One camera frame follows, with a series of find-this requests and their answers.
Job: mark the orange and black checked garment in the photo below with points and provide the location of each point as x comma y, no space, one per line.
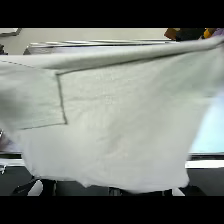
209,32

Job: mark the brown garment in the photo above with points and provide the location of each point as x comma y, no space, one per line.
170,33

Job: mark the grey garment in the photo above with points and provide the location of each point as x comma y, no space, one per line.
116,116

